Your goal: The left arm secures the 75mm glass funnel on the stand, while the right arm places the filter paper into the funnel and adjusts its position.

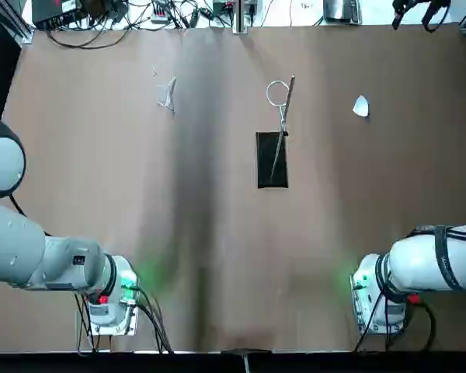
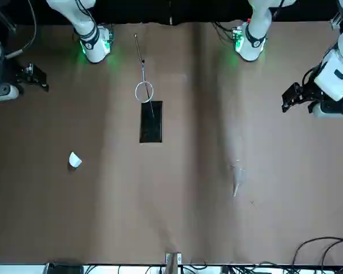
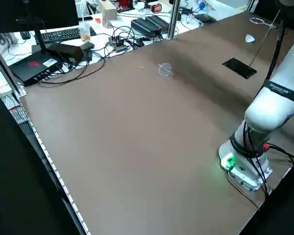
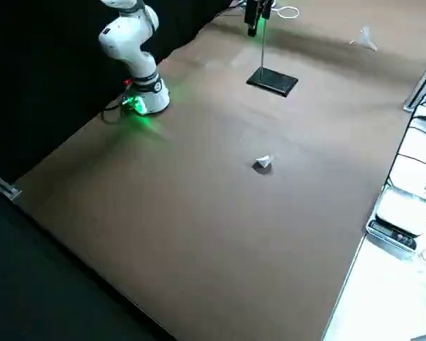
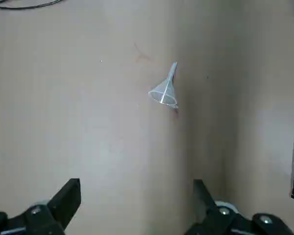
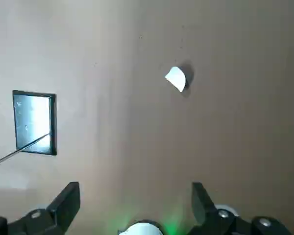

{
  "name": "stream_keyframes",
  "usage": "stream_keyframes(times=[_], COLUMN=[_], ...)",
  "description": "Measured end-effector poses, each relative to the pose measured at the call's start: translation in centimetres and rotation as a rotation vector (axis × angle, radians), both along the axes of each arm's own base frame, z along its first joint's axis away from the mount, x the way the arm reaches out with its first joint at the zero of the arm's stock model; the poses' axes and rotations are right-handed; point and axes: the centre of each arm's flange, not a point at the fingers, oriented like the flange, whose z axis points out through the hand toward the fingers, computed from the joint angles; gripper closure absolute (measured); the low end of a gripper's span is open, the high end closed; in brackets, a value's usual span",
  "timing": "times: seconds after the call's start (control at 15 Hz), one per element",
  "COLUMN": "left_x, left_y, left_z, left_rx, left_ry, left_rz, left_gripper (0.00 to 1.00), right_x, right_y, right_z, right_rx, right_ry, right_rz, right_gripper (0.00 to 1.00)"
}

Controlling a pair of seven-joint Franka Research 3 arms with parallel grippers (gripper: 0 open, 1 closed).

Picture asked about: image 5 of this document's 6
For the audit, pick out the clear glass funnel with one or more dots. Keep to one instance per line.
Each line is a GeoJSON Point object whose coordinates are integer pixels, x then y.
{"type": "Point", "coordinates": [165, 92]}

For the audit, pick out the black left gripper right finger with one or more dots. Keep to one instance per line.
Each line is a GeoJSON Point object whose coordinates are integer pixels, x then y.
{"type": "Point", "coordinates": [225, 218]}

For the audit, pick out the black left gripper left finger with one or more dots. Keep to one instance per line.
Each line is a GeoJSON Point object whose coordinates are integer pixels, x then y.
{"type": "Point", "coordinates": [51, 210]}

